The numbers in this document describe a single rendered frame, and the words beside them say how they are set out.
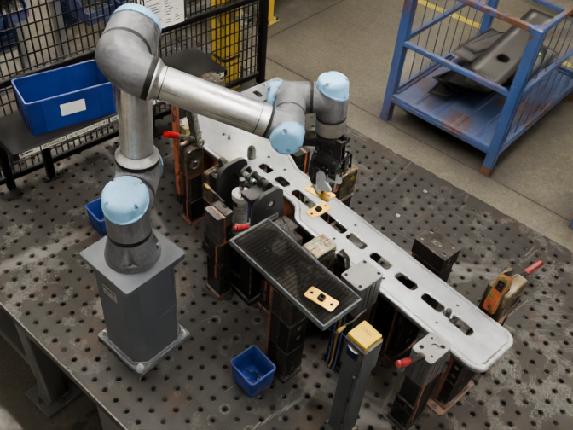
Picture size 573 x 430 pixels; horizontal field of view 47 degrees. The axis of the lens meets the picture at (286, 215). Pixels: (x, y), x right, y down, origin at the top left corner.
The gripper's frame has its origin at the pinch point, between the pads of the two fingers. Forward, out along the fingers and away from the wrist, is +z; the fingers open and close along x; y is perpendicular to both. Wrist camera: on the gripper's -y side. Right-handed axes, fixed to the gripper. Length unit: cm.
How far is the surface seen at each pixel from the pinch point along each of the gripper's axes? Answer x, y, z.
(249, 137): 27, -53, 26
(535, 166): 223, -7, 135
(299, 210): 10.9, -16.0, 26.7
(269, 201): -4.5, -14.6, 11.4
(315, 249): -4.3, 3.0, 19.4
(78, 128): -16, -95, 19
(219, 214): -13.5, -27.0, 18.1
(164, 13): 39, -110, 1
